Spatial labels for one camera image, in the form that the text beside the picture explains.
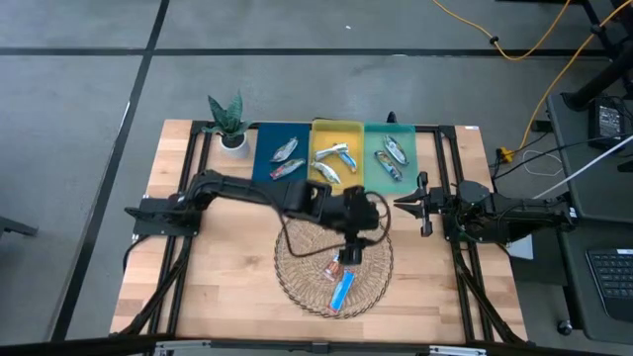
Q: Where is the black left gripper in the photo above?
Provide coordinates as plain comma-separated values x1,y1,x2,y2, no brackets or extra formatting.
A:
329,187,382,266

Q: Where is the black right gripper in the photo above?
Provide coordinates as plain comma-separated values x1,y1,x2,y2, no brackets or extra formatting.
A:
394,171,449,238

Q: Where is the red chocolate granola bar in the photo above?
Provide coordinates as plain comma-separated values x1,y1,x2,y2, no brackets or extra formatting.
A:
323,256,345,282

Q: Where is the blue granola bar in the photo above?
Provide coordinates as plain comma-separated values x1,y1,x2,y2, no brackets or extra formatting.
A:
335,150,358,174

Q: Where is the granola bar red-blue wrapper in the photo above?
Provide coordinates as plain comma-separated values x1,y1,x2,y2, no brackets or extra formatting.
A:
269,157,307,181

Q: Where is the chocolate chip granola bar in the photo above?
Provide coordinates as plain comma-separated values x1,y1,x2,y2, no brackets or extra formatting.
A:
327,269,357,313

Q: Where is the green plastic bin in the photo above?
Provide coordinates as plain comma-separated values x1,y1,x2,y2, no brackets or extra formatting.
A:
363,122,419,195

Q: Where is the round woven mat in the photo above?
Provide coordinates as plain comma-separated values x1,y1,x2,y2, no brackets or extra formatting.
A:
274,210,395,319

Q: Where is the yellow plastic bin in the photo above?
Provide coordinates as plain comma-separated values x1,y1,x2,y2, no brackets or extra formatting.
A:
308,119,366,194

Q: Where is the blue plastic bin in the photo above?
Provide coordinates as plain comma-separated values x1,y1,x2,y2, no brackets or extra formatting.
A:
250,122,312,184

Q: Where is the white plant pot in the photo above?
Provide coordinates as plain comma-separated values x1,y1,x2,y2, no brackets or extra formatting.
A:
219,132,251,160

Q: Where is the black desk with keyboard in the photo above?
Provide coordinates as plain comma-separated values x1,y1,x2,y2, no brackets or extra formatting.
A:
556,216,633,345

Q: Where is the green snake plant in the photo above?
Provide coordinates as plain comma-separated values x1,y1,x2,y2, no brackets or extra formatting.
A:
202,90,253,139

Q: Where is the white rod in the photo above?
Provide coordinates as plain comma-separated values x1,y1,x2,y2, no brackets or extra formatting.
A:
532,133,633,200

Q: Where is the dark grey desk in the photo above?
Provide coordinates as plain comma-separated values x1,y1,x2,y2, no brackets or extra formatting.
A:
546,91,633,223

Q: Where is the black power adapter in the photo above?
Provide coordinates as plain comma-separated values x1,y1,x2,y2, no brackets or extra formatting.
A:
588,97,628,151

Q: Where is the black keyboard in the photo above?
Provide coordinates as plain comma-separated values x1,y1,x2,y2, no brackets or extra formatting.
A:
586,247,633,322

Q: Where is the black chair base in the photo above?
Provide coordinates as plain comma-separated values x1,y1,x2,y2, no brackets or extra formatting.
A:
561,0,633,113

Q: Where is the black crossbar with silver brackets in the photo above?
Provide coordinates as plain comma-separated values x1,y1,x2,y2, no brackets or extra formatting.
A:
0,334,633,356

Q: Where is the grey chair leg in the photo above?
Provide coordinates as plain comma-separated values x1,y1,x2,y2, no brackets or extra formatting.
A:
0,216,40,238

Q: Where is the black aluminium table frame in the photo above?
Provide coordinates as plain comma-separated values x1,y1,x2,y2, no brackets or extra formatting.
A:
111,120,528,345

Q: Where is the white cable loop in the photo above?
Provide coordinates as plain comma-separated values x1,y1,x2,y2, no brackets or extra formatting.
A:
522,149,566,178

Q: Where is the yellow extension cable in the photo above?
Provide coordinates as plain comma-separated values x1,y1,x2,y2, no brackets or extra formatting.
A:
516,0,633,152
432,0,573,62

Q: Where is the thin black cable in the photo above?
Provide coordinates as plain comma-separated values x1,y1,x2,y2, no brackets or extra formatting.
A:
493,133,633,180

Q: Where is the black floor cable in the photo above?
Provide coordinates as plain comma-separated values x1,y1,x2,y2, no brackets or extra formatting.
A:
121,231,147,273

